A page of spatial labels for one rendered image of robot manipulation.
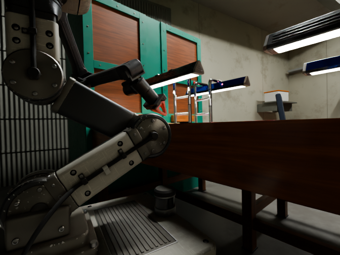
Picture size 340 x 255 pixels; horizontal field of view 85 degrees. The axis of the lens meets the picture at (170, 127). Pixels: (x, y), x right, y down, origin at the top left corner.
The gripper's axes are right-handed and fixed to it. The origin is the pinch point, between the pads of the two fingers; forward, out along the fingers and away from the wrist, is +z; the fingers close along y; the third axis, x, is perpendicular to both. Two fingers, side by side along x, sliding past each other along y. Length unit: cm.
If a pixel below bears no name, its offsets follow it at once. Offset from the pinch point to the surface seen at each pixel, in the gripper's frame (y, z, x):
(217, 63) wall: 199, 169, -321
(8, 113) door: 262, -41, 31
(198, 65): 0.8, 1.1, -36.3
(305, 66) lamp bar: -36, 41, -74
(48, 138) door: 253, 15, 30
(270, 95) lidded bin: 127, 324, -359
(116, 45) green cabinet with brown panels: 82, -26, -55
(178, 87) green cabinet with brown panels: 80, 45, -80
